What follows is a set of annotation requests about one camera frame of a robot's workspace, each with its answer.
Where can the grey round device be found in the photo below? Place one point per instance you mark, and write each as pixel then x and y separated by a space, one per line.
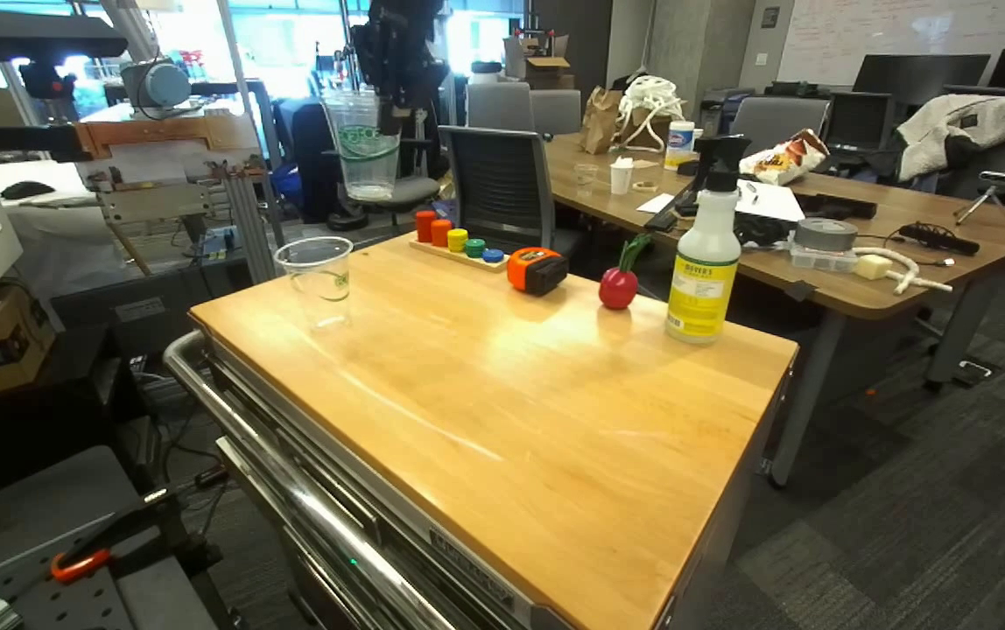
pixel 160 87

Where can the red pepper toy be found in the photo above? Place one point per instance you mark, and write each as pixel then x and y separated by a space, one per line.
pixel 617 287

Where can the blue toy cylinder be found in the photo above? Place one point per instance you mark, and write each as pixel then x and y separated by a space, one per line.
pixel 493 254

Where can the green toy cylinder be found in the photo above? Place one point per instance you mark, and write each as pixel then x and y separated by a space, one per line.
pixel 474 245

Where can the small white cup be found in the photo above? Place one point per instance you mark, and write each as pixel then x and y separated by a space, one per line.
pixel 622 178

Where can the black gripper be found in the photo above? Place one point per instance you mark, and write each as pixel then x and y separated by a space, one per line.
pixel 402 55

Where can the chips bag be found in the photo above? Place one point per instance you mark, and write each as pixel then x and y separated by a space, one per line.
pixel 791 157

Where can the brown paper bag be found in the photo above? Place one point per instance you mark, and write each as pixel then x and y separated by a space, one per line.
pixel 599 124

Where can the white wipes canister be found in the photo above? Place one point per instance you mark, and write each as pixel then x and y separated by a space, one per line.
pixel 681 146

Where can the orange clamp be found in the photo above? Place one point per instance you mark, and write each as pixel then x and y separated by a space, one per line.
pixel 80 569

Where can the white spray bottle yellow label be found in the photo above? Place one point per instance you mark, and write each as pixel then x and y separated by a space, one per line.
pixel 703 275

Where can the yellow toy cylinder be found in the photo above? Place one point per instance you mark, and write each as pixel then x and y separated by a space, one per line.
pixel 456 238

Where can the black mesh office chair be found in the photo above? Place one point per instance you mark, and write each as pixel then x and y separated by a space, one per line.
pixel 505 186

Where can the orange toy cylinder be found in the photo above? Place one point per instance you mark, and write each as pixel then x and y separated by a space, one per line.
pixel 442 234

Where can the black remote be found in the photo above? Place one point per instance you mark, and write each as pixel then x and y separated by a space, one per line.
pixel 941 235

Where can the long wooden office desk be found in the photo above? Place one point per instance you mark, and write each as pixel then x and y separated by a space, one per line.
pixel 875 291

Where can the white paper sheet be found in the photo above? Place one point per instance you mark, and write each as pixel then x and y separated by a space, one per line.
pixel 773 196

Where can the small black computer monitor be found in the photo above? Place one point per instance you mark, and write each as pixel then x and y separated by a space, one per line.
pixel 861 122

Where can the white jacket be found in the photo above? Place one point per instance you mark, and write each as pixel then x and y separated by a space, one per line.
pixel 961 126

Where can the orange black tape measure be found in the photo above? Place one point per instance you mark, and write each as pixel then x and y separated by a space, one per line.
pixel 536 268

